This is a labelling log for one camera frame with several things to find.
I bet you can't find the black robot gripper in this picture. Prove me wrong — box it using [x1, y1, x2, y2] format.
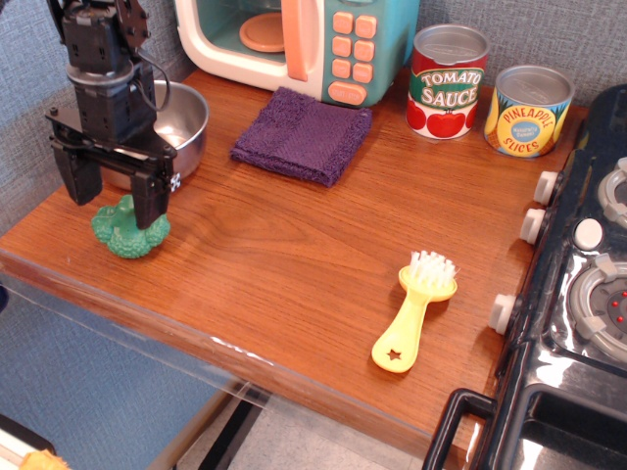
[46, 61, 180, 230]

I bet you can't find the green toy broccoli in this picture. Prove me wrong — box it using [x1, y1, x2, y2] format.
[91, 195, 170, 259]

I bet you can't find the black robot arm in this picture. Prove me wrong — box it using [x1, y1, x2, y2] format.
[46, 1, 179, 229]

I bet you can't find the purple folded towel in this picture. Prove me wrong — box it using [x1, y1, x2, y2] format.
[230, 87, 372, 187]

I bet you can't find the stainless steel bowl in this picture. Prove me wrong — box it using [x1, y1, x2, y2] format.
[69, 79, 211, 193]

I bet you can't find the toy microwave teal and white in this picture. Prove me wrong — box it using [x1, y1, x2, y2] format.
[174, 1, 419, 108]

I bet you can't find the orange plush object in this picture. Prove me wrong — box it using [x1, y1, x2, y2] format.
[19, 449, 70, 470]

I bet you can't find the yellow toy brush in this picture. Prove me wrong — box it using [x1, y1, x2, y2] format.
[371, 251, 458, 373]

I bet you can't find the tomato sauce can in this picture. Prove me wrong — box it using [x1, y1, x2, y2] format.
[406, 23, 490, 140]

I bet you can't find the grey stove knob lower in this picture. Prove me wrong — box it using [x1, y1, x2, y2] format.
[488, 294, 516, 336]

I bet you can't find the grey stove knob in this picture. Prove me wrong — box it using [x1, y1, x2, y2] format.
[519, 209, 546, 245]
[488, 294, 516, 336]
[533, 171, 559, 206]

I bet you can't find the grey stove knob middle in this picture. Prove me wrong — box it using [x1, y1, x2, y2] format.
[519, 209, 546, 245]

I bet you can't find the pineapple slices can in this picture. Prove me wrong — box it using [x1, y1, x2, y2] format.
[484, 65, 575, 159]

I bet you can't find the grey stove knob upper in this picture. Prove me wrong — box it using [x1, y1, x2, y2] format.
[533, 171, 559, 206]

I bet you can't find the black toy stove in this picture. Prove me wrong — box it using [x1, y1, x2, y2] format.
[423, 85, 626, 469]

